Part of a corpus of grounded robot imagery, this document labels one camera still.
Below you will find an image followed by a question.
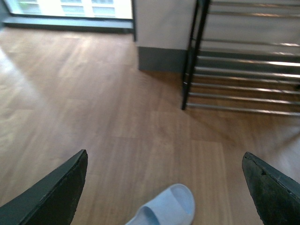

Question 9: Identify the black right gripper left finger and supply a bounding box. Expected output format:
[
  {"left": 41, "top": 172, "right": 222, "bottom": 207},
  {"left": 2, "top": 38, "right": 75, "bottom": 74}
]
[{"left": 0, "top": 150, "right": 88, "bottom": 225}]

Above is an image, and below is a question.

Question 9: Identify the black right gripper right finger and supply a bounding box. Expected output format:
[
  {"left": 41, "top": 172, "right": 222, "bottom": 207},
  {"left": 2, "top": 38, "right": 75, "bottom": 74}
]
[{"left": 242, "top": 152, "right": 300, "bottom": 225}]

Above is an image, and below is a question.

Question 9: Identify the light blue slide sandal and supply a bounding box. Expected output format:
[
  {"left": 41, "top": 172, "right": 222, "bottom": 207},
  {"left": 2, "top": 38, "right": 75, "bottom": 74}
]
[{"left": 127, "top": 184, "right": 195, "bottom": 225}]

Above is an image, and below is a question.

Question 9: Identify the black metal shoe rack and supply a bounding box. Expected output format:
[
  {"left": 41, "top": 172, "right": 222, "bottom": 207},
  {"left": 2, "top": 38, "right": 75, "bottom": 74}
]
[{"left": 181, "top": 0, "right": 300, "bottom": 117}]

